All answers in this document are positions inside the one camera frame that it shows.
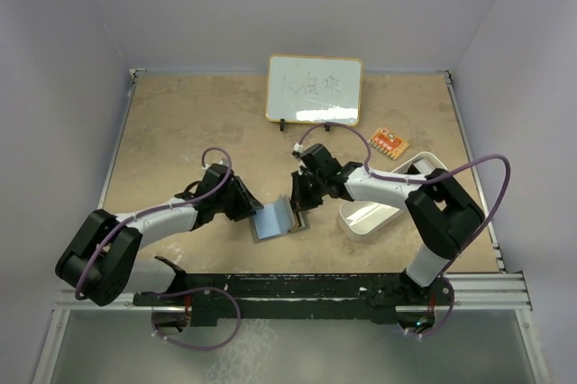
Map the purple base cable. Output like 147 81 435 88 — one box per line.
405 275 456 340
151 287 242 352

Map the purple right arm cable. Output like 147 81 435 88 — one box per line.
295 123 512 263

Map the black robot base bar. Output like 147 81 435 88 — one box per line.
134 264 454 327

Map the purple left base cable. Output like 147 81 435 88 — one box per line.
151 287 242 352

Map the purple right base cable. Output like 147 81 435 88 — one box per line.
405 275 456 340

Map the small whiteboard with writing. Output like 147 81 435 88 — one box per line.
265 54 363 125

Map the white box with cards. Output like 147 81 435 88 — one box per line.
392 151 447 176

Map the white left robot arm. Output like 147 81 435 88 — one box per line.
55 163 263 306

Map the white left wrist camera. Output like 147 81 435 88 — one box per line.
202 158 230 170

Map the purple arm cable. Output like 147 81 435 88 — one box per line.
74 147 235 302
295 123 512 263

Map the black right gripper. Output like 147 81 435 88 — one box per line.
289 169 327 213

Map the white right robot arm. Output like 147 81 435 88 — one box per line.
290 143 485 304

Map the grey card holder wallet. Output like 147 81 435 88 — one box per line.
250 195 309 242

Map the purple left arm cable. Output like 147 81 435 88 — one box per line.
74 147 235 302

